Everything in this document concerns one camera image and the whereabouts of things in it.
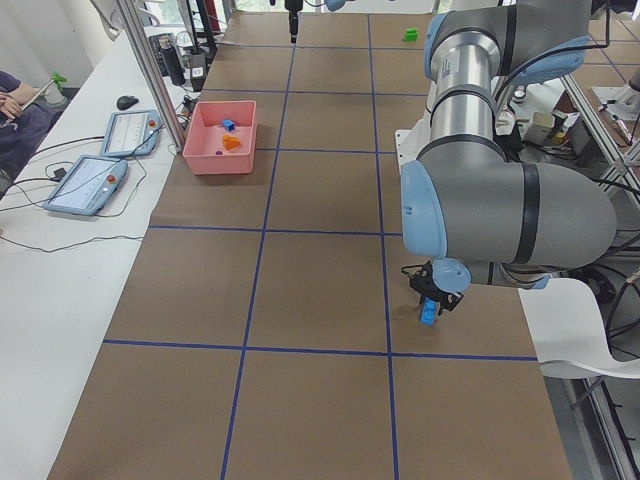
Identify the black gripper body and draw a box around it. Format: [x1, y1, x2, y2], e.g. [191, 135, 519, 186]
[401, 261, 464, 313]
[285, 0, 302, 12]

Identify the long blue toy block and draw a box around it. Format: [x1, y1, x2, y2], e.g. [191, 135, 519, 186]
[420, 298, 438, 326]

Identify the green toy block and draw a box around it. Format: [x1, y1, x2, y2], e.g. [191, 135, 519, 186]
[403, 28, 419, 42]

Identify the small blue toy block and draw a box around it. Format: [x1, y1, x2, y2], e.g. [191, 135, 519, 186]
[222, 119, 236, 132]

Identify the orange toy block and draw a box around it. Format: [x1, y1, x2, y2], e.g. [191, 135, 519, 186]
[222, 134, 242, 151]

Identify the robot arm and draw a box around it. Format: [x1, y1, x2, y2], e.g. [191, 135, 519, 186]
[284, 0, 346, 44]
[400, 1, 617, 323]

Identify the pink plastic box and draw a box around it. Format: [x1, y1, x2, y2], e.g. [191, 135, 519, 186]
[183, 100, 257, 175]

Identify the black water bottle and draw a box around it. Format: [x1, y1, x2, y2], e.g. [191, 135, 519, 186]
[159, 36, 186, 86]

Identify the white chair seat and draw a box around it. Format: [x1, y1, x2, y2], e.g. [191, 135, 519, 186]
[519, 278, 639, 380]

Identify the black computer mouse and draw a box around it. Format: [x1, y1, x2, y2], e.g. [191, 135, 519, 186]
[116, 95, 139, 111]

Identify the upper teach pendant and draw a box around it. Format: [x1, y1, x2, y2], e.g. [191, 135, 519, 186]
[100, 109, 163, 158]

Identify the teach pendant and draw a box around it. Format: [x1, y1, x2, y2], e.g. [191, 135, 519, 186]
[42, 155, 129, 216]
[100, 109, 163, 158]

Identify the lower teach pendant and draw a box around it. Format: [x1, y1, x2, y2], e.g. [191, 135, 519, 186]
[42, 155, 129, 216]

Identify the seated person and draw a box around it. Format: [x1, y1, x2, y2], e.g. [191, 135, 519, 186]
[1, 71, 62, 179]

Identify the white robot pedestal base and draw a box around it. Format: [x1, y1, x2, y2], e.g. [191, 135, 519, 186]
[394, 110, 431, 170]

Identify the aluminium frame post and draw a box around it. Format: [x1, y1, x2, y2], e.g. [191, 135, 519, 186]
[116, 0, 186, 153]

